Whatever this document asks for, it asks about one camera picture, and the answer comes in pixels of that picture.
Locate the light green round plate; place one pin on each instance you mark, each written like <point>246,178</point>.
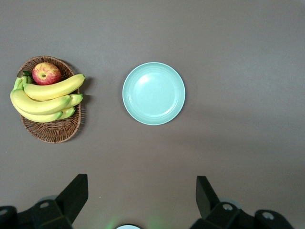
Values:
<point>153,93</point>

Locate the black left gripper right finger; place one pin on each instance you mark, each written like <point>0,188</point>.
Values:
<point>209,205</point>

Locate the yellow banana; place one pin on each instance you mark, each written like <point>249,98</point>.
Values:
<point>76,99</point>
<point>69,112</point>
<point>40,118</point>
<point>35,106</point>
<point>52,90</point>

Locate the brown table cover cloth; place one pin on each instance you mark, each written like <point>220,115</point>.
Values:
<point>214,47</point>

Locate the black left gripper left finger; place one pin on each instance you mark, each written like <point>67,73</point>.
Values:
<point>69,202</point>

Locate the red yellow apple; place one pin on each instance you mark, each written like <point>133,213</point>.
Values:
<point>46,74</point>

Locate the brown wicker basket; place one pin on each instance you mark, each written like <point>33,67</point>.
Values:
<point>54,132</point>

